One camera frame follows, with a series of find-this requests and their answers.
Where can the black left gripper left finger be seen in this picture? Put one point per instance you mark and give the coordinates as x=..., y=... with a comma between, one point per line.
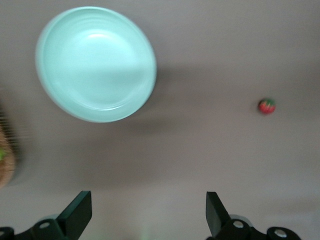
x=75, y=215

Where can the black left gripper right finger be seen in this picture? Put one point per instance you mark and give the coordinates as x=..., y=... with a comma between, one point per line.
x=217, y=220

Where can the red strawberry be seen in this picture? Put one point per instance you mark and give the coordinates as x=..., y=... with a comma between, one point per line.
x=267, y=106

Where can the pale green round plate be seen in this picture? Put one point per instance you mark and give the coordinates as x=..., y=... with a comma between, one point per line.
x=96, y=65

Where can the brown table cover sheet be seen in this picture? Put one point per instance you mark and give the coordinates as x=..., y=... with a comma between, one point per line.
x=200, y=162

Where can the brown wicker basket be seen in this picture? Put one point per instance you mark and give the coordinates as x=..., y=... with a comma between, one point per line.
x=6, y=165

